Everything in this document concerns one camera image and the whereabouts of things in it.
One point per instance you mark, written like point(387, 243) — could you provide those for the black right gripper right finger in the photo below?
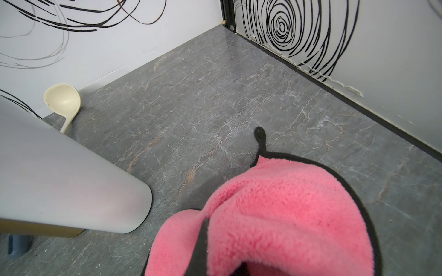
point(241, 270)

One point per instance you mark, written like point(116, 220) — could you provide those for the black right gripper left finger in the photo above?
point(198, 262)

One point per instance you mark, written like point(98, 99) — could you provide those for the pink microfiber cloth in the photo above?
point(285, 216)

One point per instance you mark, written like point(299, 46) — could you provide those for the white thermos black lid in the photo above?
point(48, 178)

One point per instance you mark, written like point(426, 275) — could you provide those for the gold thermos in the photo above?
point(37, 229)

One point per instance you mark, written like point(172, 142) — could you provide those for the cream spatula blue handle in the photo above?
point(18, 245)

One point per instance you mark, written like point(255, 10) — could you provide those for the cream ladle grey handle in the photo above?
point(64, 100)

